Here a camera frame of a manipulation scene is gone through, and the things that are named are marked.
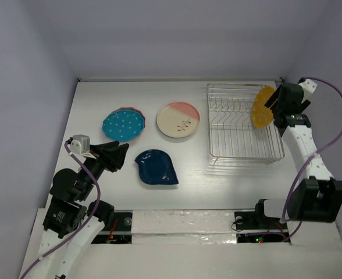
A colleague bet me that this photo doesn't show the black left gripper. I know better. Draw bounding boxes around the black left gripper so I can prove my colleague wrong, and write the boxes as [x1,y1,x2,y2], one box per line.
[79,139,129,198]

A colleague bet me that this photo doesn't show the yellow polka dot plate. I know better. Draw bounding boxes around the yellow polka dot plate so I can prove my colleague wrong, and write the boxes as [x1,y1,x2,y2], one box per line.
[251,86,275,128]

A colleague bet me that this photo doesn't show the blue polka dot plate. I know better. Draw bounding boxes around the blue polka dot plate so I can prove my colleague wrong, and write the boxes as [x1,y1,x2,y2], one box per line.
[101,109,147,142]

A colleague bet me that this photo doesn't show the pink polka dot plate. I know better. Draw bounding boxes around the pink polka dot plate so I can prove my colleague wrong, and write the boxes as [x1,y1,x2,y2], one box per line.
[112,106,147,137]

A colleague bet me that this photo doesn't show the dark blue leaf plate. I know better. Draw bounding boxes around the dark blue leaf plate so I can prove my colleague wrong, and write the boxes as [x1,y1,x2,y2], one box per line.
[134,149,179,185]

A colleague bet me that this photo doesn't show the pink and cream plate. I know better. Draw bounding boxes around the pink and cream plate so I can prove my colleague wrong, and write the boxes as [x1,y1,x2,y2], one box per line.
[156,102,200,138]

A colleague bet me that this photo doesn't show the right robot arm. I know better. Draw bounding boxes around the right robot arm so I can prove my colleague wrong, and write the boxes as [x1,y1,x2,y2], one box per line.
[252,77,342,228]

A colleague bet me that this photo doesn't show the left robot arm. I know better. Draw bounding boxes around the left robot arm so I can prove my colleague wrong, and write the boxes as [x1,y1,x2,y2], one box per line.
[29,135,129,278]

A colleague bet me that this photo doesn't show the silver foil strip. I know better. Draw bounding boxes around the silver foil strip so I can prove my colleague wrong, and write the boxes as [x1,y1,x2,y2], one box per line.
[131,210,237,245]

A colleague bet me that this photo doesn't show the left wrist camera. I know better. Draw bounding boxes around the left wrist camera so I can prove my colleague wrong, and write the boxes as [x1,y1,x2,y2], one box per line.
[67,134,90,156]

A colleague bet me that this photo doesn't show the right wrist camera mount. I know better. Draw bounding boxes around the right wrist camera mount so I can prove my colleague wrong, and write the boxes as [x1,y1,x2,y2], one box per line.
[298,77,318,103]

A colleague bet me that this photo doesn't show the wire dish rack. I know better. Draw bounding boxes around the wire dish rack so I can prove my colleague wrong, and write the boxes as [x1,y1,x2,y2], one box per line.
[206,83,284,167]

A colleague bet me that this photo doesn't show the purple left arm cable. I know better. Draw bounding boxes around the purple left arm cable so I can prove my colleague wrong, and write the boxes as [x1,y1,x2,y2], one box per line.
[19,141,102,279]

